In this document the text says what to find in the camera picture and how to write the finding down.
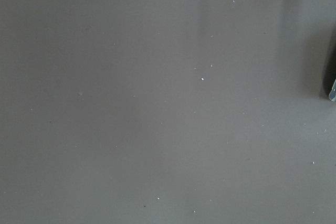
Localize metal scoop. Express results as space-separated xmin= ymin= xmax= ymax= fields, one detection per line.
xmin=328 ymin=80 xmax=336 ymax=102

